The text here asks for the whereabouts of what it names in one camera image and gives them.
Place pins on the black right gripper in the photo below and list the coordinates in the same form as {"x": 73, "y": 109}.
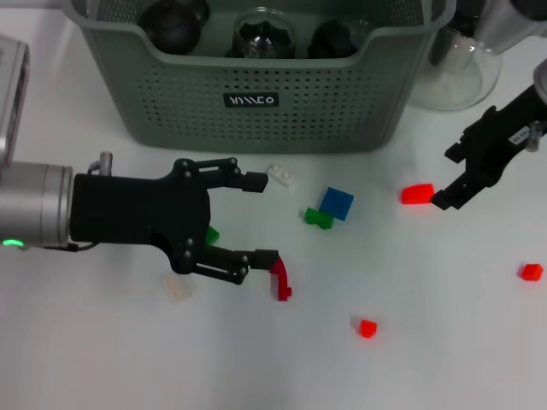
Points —
{"x": 495, "y": 141}

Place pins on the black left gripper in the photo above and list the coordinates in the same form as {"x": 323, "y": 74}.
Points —
{"x": 128, "y": 209}

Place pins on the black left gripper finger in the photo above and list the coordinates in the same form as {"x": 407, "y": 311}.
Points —
{"x": 260, "y": 259}

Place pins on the orange-red sloped brick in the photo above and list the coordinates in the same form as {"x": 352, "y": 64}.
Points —
{"x": 416, "y": 194}

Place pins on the blue square building brick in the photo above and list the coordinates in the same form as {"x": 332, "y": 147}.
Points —
{"x": 337, "y": 203}

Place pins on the small red cube brick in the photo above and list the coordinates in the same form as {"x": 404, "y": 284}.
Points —
{"x": 367, "y": 329}
{"x": 531, "y": 272}

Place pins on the glass teacup black sleeve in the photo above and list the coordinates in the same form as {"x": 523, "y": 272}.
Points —
{"x": 331, "y": 40}
{"x": 265, "y": 36}

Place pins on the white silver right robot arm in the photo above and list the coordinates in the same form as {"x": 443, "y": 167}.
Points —
{"x": 542, "y": 83}

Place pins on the grey perforated plastic storage bin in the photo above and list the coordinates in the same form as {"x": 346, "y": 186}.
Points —
{"x": 320, "y": 111}

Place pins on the dark red curved brick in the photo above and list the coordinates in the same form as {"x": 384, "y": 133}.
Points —
{"x": 283, "y": 282}

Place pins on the flat green square brick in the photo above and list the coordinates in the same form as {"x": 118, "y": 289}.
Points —
{"x": 212, "y": 236}

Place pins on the small green stepped brick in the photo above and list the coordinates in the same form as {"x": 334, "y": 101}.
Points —
{"x": 318, "y": 217}

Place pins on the glass pitcher with black lid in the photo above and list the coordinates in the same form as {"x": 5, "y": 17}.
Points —
{"x": 453, "y": 81}

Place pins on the dark clay teapot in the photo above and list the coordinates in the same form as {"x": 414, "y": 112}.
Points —
{"x": 171, "y": 27}

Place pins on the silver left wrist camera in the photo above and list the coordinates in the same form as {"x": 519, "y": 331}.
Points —
{"x": 13, "y": 94}

